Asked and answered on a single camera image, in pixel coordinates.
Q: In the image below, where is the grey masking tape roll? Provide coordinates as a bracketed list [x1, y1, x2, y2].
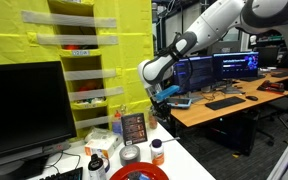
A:
[118, 144, 142, 167]

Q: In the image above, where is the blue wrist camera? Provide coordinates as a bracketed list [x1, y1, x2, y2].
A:
[155, 84, 181, 102]

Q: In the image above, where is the red plastic plate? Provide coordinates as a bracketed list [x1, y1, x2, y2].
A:
[109, 161, 170, 180]

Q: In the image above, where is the black printed box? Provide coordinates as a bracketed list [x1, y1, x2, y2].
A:
[120, 112, 149, 147]

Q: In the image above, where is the white bottle black cap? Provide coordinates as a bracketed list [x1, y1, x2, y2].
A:
[87, 153, 107, 180]

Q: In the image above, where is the crumpled plastic bag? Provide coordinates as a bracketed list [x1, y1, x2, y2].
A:
[84, 127, 113, 144]

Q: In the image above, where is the small black keyboard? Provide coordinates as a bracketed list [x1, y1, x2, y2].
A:
[38, 166, 84, 180]

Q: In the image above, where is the code display monitor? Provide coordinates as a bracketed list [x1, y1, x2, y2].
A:
[173, 55, 215, 95]

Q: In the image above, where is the white orange cardboard box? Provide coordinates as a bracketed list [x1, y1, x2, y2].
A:
[83, 132, 124, 160]

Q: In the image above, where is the clear bottle red cap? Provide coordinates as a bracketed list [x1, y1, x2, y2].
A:
[111, 109, 124, 135]

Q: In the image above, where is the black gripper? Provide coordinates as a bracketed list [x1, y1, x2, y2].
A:
[149, 94, 172, 118]

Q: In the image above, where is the glass jar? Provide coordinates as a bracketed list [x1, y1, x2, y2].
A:
[147, 105, 159, 130]

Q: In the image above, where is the blue tape roll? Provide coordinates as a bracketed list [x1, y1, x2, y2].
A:
[103, 156, 112, 174]

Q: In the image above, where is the black desk keyboard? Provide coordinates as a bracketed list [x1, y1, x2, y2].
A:
[204, 95, 247, 111]

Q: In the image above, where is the blue tablet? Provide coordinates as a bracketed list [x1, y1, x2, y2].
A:
[165, 96, 192, 110]

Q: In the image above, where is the white bottle purple lid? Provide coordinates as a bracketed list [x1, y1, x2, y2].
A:
[150, 138, 165, 167]

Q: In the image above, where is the red black tool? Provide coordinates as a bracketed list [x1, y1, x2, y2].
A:
[256, 79, 286, 93]

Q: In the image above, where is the wooden desk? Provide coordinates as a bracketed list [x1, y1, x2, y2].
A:
[169, 68, 288, 128]

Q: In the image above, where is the black switched-off monitor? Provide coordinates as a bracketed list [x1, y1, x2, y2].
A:
[0, 60, 78, 180]

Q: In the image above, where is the blue can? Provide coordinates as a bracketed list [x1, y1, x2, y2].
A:
[127, 170, 151, 180]

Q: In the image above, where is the purple display monitor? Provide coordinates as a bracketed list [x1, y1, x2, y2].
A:
[212, 51, 260, 95]

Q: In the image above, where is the black computer tower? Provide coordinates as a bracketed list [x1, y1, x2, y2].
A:
[206, 109, 261, 157]

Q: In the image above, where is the yellow fabric shelf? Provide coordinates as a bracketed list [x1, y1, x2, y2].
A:
[0, 0, 155, 139]

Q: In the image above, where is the metal spoon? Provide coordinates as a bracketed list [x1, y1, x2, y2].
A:
[148, 136, 182, 147]

